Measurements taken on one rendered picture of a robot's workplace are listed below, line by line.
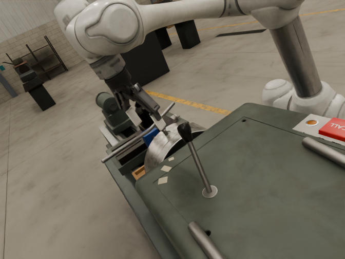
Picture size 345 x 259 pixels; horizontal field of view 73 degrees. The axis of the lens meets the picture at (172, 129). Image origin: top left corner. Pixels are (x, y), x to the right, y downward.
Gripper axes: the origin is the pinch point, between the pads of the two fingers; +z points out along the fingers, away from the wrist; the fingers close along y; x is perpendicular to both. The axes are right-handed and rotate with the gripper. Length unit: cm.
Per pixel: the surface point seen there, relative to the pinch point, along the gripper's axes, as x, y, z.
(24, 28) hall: 400, -1344, -127
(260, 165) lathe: -1.8, 38.8, 7.3
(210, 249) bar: -24.4, 41.1, 2.6
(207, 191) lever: -13.4, 31.9, 5.1
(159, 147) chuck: -2.4, 0.8, 9.5
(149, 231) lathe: -20, -42, 75
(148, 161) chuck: -6.9, -3.9, 13.0
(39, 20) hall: 480, -1326, -120
